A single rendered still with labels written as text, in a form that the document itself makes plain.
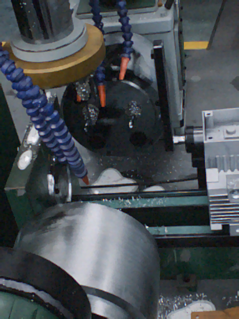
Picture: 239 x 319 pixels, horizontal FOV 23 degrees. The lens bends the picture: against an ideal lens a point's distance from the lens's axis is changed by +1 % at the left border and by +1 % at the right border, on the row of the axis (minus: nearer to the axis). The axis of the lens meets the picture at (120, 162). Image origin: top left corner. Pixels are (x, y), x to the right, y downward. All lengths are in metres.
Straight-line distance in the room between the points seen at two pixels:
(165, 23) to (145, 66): 0.18
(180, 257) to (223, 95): 0.72
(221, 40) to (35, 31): 2.87
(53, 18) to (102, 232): 0.35
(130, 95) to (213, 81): 0.62
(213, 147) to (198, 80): 0.86
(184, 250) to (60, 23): 0.52
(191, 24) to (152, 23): 2.64
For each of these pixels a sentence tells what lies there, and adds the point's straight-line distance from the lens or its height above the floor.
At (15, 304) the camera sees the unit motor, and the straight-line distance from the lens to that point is 0.56.
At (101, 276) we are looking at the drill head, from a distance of 0.83.
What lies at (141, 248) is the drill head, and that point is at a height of 1.11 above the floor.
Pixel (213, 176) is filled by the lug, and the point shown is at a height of 1.08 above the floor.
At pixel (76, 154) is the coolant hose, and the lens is 0.88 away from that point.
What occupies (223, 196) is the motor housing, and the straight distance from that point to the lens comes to 1.08.
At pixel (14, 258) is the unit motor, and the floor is 1.36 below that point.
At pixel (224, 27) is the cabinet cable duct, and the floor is 0.03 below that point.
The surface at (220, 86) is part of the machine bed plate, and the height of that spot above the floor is 0.80.
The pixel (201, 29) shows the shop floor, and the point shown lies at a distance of 4.01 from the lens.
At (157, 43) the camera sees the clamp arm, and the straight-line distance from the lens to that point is 1.14.
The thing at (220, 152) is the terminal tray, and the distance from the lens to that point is 1.05.
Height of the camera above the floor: 1.77
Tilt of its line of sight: 38 degrees down
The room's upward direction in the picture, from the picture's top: 11 degrees counter-clockwise
